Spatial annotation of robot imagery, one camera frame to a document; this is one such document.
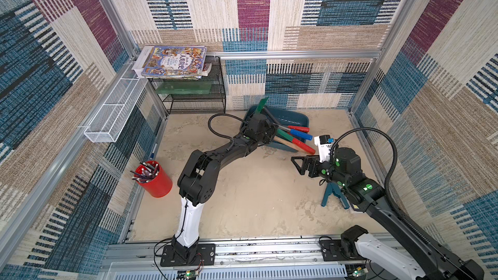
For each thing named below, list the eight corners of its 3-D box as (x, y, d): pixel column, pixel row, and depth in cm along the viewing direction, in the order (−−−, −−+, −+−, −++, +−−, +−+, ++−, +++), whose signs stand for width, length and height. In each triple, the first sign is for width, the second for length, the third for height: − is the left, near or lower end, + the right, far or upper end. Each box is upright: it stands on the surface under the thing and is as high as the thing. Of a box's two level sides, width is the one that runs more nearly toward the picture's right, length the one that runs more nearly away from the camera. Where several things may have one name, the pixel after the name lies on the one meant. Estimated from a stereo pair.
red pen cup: (146, 197, 89) (127, 180, 76) (152, 180, 95) (135, 161, 81) (169, 197, 89) (154, 180, 76) (174, 180, 95) (161, 161, 81)
